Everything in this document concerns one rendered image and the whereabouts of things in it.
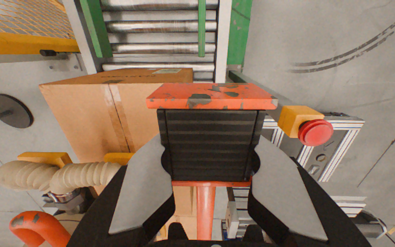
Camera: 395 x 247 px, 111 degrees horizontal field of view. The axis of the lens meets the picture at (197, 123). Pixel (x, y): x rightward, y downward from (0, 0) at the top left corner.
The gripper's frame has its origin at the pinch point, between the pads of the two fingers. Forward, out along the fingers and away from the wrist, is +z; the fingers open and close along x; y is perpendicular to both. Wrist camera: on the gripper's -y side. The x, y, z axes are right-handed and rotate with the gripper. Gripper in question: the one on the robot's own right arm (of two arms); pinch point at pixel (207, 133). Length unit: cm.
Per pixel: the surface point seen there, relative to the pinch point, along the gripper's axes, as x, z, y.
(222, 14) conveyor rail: 8, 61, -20
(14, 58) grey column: -118, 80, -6
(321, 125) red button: 25.5, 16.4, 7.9
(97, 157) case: -38, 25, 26
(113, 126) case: -28.0, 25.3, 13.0
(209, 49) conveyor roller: 3, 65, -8
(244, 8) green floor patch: 30, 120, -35
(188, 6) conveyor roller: -7, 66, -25
